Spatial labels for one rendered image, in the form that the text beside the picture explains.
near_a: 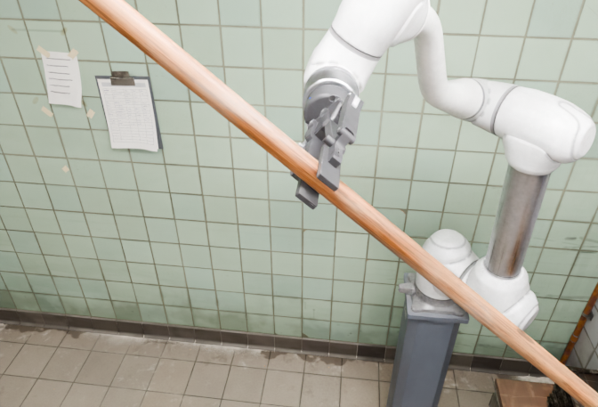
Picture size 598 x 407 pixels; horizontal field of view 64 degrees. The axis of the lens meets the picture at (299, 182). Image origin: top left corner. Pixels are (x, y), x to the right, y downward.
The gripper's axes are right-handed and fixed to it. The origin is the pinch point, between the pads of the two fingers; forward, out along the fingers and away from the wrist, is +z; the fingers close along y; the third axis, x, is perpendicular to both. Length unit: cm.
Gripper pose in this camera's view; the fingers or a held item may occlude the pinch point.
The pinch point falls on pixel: (319, 176)
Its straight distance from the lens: 59.7
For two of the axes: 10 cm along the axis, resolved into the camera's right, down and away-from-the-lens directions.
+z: -1.1, 5.6, -8.2
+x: -7.5, -5.9, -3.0
